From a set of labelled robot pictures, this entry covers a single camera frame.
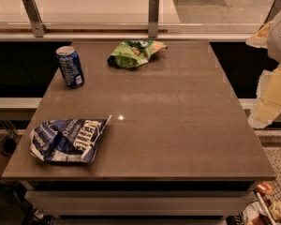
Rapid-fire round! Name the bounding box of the right metal railing bracket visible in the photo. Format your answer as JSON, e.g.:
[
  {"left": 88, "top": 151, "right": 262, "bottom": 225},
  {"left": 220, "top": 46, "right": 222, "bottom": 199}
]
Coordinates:
[{"left": 264, "top": 0, "right": 281, "bottom": 24}]

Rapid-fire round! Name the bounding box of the left metal railing bracket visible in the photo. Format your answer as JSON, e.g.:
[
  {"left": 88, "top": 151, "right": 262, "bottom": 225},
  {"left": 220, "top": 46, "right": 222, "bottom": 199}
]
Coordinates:
[{"left": 22, "top": 0, "right": 46, "bottom": 38}]

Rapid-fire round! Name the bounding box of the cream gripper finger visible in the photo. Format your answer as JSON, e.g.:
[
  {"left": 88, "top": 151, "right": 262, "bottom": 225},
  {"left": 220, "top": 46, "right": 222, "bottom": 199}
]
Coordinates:
[
  {"left": 248, "top": 63, "right": 281, "bottom": 128},
  {"left": 245, "top": 21, "right": 272, "bottom": 49}
]

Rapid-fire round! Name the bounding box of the blue chip bag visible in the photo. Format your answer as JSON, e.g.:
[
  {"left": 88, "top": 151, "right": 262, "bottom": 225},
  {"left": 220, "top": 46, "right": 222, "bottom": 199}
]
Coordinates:
[{"left": 30, "top": 116, "right": 111, "bottom": 163}]

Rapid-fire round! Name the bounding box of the wire basket with snacks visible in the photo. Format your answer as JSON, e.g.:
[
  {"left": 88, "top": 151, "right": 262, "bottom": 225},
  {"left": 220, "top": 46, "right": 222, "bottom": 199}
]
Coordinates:
[{"left": 234, "top": 181, "right": 281, "bottom": 225}]

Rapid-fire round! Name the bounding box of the middle metal railing bracket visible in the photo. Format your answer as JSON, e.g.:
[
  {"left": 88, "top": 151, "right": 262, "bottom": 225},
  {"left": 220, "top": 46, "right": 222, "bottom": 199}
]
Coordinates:
[{"left": 148, "top": 0, "right": 159, "bottom": 38}]

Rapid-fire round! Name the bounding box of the metal railing bracket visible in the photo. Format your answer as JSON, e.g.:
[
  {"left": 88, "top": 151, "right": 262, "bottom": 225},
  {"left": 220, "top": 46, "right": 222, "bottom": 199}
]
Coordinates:
[
  {"left": 264, "top": 0, "right": 281, "bottom": 24},
  {"left": 22, "top": 0, "right": 46, "bottom": 38},
  {"left": 148, "top": 0, "right": 159, "bottom": 38}
]

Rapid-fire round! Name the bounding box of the blue soda can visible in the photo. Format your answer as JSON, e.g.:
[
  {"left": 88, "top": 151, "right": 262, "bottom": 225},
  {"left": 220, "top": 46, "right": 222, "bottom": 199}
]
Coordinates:
[{"left": 56, "top": 46, "right": 84, "bottom": 88}]

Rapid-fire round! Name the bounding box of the green chip bag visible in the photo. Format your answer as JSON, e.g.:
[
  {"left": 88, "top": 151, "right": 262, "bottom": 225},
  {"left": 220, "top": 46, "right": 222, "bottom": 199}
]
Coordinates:
[{"left": 107, "top": 39, "right": 168, "bottom": 69}]

